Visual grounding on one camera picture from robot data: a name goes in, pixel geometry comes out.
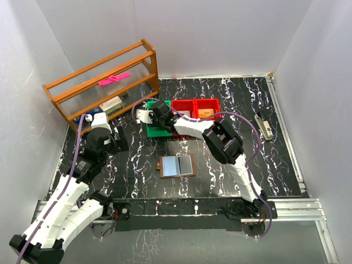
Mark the red plastic bin middle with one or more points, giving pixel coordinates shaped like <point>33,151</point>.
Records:
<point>185,105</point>

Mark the grey metal stapler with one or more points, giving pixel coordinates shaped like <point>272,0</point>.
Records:
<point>264,126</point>

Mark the wooden shelf rack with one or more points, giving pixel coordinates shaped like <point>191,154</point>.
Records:
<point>130,74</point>

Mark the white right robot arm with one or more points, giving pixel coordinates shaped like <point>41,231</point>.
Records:
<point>225,145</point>

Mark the brown leather card holder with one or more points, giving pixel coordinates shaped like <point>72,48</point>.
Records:
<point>159,167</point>

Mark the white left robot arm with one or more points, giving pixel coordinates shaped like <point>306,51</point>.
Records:
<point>56,226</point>

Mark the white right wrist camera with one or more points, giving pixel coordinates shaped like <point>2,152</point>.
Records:
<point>144,116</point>

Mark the red plastic bin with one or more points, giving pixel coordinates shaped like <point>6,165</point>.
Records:
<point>185,105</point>
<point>207,103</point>

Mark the green plastic bin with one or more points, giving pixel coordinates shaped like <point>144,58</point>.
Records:
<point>156,131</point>

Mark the white card in bin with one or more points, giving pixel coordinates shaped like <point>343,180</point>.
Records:
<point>185,113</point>

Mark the pink plastic clip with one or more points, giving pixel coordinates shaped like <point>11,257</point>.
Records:
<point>113,79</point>

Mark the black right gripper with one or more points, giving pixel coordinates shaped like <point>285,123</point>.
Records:
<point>153,116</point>

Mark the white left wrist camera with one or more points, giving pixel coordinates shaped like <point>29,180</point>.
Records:
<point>98,120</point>

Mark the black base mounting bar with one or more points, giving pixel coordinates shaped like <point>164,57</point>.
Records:
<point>229,213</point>

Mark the white red small box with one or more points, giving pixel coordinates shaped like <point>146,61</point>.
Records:
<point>111,105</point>

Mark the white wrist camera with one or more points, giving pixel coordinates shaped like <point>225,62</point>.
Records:
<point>98,120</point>
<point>144,116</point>

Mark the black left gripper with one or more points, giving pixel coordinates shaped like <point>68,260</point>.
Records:
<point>122,146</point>

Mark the red plastic bin right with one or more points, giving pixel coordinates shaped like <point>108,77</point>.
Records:
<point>207,103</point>

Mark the dark card in holder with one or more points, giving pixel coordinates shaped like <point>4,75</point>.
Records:
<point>185,165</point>

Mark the gold card with magnetic stripe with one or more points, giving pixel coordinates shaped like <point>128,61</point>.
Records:
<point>205,112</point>

